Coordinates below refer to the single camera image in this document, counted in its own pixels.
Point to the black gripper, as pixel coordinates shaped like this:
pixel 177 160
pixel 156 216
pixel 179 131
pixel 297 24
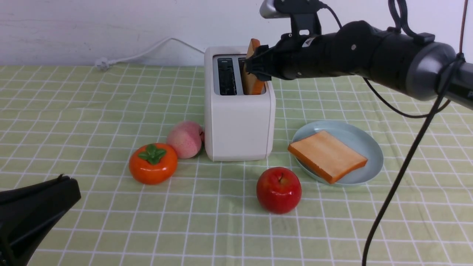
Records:
pixel 293 58

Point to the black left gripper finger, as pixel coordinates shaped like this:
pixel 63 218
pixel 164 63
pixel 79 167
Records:
pixel 27 215

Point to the toast slice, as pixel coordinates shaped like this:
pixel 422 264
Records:
pixel 326 156
pixel 251 85

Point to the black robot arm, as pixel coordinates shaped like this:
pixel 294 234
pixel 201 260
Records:
pixel 426 218

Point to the white two-slot toaster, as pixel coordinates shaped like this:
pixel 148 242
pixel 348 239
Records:
pixel 238 127

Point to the pink peach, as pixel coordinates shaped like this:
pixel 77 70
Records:
pixel 186 138

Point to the green checkered tablecloth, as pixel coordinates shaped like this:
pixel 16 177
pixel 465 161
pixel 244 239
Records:
pixel 86 123

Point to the red apple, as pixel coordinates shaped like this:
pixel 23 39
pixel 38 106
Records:
pixel 278 190

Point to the light blue round plate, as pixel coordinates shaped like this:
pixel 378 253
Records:
pixel 356 139

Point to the orange persimmon with green leaf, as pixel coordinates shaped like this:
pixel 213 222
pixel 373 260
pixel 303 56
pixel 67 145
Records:
pixel 153 164

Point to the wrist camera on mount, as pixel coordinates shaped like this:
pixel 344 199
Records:
pixel 302 13

